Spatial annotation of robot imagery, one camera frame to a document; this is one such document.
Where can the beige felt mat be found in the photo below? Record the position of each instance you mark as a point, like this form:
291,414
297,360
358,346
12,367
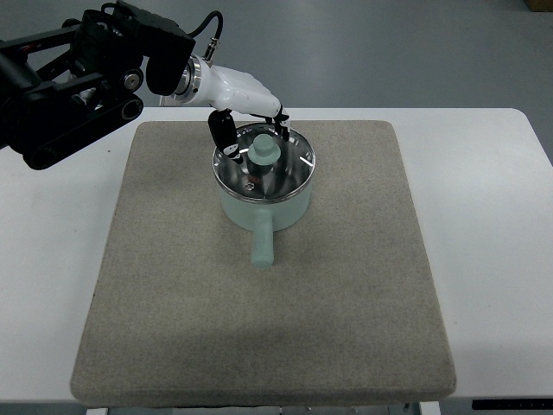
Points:
347,315

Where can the glass lid green knob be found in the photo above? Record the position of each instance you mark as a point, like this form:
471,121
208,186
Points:
270,183

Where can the cardboard box corner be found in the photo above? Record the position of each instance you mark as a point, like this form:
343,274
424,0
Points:
540,5

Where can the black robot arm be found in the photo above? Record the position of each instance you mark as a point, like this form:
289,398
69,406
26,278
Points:
65,89

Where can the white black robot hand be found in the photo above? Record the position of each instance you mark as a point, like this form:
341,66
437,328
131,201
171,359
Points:
226,91

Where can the mint green saucepan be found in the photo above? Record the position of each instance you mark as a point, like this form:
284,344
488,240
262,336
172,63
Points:
264,219

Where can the black table control panel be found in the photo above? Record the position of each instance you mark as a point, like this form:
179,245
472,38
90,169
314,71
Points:
512,404

